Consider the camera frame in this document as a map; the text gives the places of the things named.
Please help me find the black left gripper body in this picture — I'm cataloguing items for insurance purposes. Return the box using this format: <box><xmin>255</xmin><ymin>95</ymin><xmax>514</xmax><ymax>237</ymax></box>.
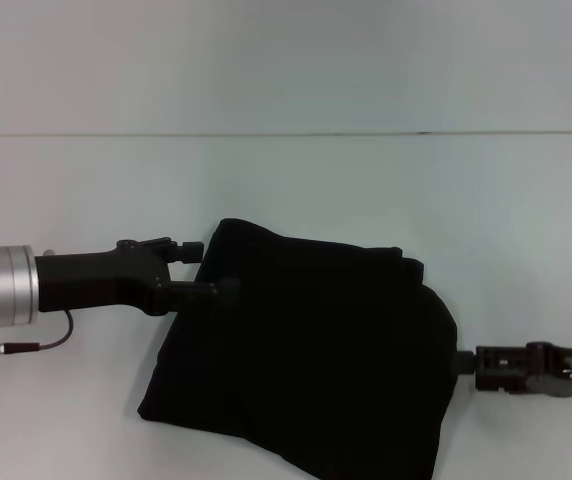
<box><xmin>34</xmin><ymin>238</ymin><xmax>173</xmax><ymax>318</ymax></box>

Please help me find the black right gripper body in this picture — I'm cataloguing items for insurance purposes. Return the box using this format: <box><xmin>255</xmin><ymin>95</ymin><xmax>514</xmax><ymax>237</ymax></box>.
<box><xmin>524</xmin><ymin>341</ymin><xmax>572</xmax><ymax>400</ymax></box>

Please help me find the black t-shirt with white print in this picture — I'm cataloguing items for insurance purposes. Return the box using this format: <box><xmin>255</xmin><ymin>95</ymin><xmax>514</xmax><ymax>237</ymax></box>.
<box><xmin>137</xmin><ymin>217</ymin><xmax>462</xmax><ymax>480</ymax></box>

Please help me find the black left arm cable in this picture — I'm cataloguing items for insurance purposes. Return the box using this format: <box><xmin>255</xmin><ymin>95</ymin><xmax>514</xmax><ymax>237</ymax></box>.
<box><xmin>0</xmin><ymin>309</ymin><xmax>75</xmax><ymax>365</ymax></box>

